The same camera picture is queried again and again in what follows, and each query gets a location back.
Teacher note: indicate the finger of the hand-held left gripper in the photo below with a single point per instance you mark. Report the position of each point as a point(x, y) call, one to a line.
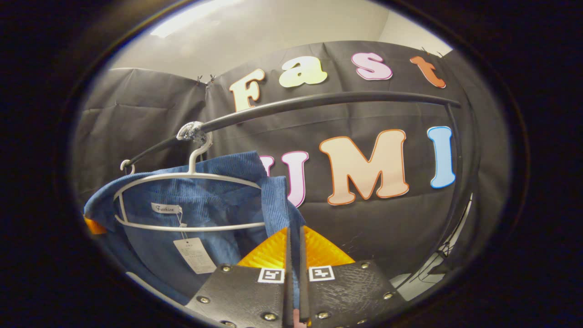
point(94, 226)

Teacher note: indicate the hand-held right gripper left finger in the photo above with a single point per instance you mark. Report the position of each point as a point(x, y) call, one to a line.
point(288, 282)

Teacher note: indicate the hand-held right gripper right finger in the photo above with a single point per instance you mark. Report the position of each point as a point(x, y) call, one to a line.
point(303, 282)

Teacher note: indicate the white plastic hanger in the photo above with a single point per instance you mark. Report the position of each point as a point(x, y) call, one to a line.
point(122, 166)
point(193, 164)

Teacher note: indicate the black clothes rack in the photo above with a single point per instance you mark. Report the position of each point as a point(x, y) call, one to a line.
point(319, 100)

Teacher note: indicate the black backdrop cloth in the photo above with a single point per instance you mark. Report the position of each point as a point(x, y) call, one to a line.
point(387, 228)

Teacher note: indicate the black backdrop stand legs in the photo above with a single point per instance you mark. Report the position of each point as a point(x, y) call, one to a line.
point(432, 266)

